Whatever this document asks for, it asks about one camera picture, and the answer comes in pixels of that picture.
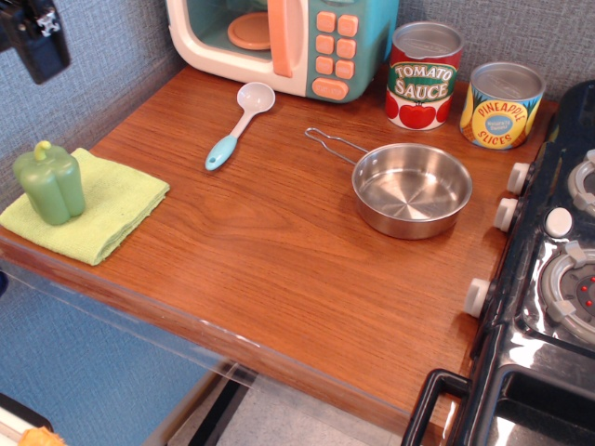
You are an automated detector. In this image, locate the pineapple slices can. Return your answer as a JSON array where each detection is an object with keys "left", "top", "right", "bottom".
[{"left": 459, "top": 61, "right": 546, "bottom": 150}]

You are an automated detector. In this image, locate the small steel pan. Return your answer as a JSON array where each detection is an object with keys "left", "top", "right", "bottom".
[{"left": 305, "top": 127, "right": 473, "bottom": 241}]

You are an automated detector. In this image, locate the orange object bottom left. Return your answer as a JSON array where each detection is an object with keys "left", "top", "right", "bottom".
[{"left": 18, "top": 426, "right": 66, "bottom": 446}]

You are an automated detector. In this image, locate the green folded rag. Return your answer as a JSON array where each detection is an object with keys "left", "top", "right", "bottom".
[{"left": 1, "top": 148, "right": 169, "bottom": 266}]

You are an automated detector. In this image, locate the white stove knob bottom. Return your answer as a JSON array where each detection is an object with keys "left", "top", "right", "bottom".
[{"left": 464, "top": 278, "right": 491, "bottom": 318}]

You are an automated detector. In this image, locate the white stove knob top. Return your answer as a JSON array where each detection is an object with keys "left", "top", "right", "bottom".
[{"left": 507, "top": 163, "right": 531, "bottom": 195}]

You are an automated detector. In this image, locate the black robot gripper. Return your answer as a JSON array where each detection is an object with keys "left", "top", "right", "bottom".
[{"left": 0, "top": 0, "right": 71, "bottom": 85}]

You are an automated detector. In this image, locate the black toy stove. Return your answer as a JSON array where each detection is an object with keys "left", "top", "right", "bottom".
[{"left": 403, "top": 81, "right": 594, "bottom": 445}]

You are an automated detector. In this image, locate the white stove knob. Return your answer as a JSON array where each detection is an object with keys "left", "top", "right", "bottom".
[
  {"left": 493, "top": 198, "right": 518, "bottom": 232},
  {"left": 464, "top": 278, "right": 491, "bottom": 318},
  {"left": 507, "top": 163, "right": 531, "bottom": 195}
]

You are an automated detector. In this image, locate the white and teal toy spoon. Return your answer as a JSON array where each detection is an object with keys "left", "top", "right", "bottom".
[{"left": 205, "top": 82, "right": 276, "bottom": 171}]

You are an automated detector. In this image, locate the white stove knob middle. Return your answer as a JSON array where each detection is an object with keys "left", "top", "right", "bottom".
[{"left": 493, "top": 198, "right": 518, "bottom": 232}]

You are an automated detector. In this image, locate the teal toy microwave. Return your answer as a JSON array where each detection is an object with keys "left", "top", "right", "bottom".
[{"left": 166, "top": 1, "right": 399, "bottom": 103}]

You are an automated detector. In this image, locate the green toy bell pepper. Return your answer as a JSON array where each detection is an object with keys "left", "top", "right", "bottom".
[{"left": 12, "top": 140, "right": 86, "bottom": 226}]

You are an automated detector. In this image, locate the tomato sauce can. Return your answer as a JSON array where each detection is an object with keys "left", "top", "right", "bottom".
[{"left": 385, "top": 21, "right": 464, "bottom": 130}]

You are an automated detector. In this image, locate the orange microwave turntable plate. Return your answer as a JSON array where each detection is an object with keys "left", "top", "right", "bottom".
[{"left": 227, "top": 12, "right": 271, "bottom": 51}]

